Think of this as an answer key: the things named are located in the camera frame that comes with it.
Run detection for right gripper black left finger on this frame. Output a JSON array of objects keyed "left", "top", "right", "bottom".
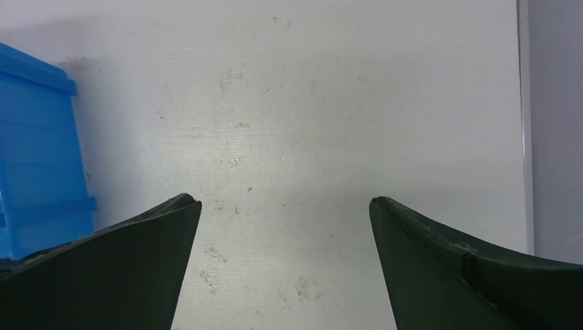
[{"left": 1, "top": 193, "right": 202, "bottom": 329}]

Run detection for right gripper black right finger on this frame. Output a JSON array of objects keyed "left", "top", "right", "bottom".
[{"left": 369, "top": 197, "right": 582, "bottom": 329}]

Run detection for blue plastic bin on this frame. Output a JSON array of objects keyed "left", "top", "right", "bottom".
[{"left": 1, "top": 45, "right": 97, "bottom": 260}]

